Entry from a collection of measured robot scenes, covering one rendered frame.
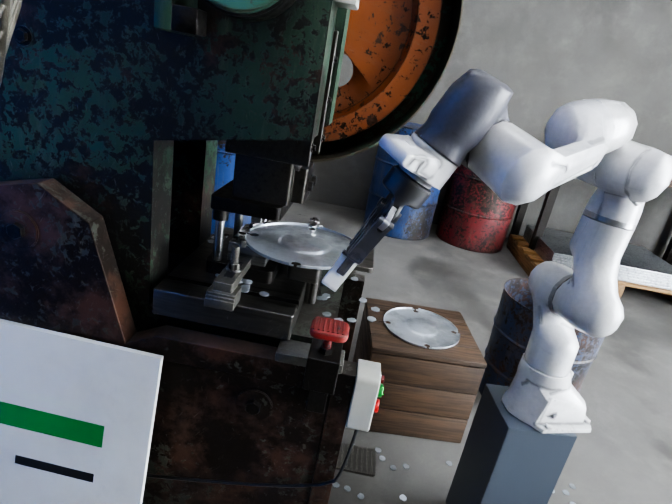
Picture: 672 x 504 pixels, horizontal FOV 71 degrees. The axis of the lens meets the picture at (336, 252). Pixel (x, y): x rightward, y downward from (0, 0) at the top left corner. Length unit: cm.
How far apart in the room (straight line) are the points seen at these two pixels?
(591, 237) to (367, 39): 79
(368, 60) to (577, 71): 337
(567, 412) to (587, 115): 75
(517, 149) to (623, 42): 408
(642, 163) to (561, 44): 359
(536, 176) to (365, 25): 84
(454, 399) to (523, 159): 120
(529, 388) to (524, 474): 23
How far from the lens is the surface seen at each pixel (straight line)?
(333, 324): 87
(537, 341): 128
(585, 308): 118
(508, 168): 74
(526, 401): 134
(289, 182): 105
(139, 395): 110
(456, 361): 170
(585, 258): 119
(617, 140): 103
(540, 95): 459
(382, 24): 146
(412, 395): 176
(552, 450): 140
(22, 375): 123
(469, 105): 72
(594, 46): 471
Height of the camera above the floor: 119
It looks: 21 degrees down
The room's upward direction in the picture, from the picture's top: 10 degrees clockwise
